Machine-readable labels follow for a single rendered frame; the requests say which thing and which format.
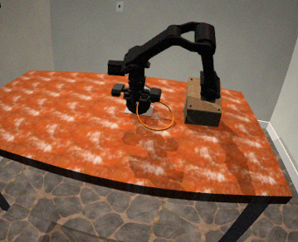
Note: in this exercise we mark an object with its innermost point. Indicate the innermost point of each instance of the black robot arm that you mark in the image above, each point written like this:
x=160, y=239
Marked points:
x=204, y=44

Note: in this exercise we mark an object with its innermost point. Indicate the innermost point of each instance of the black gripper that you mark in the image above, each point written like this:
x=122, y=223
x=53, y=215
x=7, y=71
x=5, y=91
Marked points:
x=136, y=87

